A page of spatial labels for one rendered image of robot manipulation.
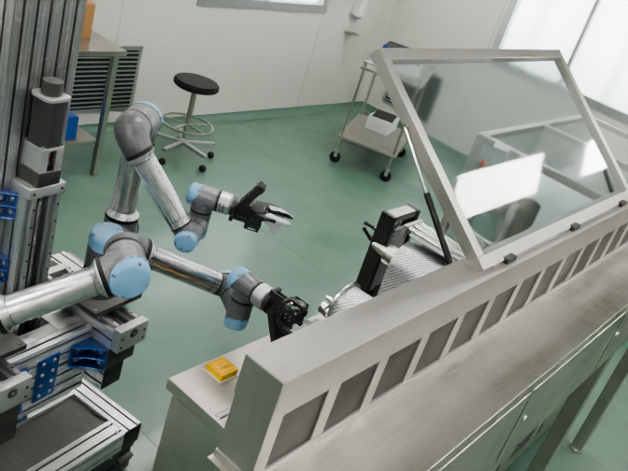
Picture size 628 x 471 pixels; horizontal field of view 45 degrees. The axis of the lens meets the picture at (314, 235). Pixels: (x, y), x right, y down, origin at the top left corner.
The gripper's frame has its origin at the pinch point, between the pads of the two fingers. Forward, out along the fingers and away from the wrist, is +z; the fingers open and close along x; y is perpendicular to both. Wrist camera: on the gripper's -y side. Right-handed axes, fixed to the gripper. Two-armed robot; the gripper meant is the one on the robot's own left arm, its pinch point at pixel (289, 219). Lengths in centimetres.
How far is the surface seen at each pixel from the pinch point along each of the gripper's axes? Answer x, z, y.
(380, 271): 14.9, 33.9, -1.3
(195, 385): 61, -10, 26
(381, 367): 112, 27, -47
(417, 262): 32, 40, -20
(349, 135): -395, 23, 152
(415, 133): 61, 22, -72
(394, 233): 13.4, 33.5, -15.9
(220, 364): 52, -6, 24
